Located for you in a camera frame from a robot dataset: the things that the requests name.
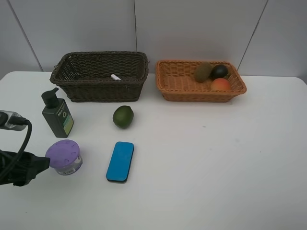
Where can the dark green pump bottle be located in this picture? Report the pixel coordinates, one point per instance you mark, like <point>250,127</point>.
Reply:
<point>57,114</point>

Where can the blue whiteboard eraser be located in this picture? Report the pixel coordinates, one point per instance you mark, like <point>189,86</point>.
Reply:
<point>120,162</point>

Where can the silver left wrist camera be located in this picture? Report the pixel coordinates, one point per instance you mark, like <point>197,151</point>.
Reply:
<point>11,121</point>

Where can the purple lid round can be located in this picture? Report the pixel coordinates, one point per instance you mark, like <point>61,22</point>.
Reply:
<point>65,157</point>

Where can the orange wicker basket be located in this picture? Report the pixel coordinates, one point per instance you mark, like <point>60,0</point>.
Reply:
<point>175,80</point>

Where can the green lime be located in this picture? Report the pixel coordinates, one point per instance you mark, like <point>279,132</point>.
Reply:
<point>123,116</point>

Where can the orange peach fruit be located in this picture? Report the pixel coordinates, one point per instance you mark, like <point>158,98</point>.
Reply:
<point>220,84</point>

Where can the brown kiwi fruit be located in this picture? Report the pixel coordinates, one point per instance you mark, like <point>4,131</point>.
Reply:
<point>202,72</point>

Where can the white red marker pen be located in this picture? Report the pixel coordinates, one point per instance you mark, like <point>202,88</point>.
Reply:
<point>113,76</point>

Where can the dark avocado fruit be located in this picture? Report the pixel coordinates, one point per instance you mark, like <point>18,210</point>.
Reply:
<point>219,71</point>

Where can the dark brown wicker basket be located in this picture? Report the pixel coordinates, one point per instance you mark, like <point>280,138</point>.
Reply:
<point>86,76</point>

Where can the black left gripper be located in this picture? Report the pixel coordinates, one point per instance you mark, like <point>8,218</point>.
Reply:
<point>23,171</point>

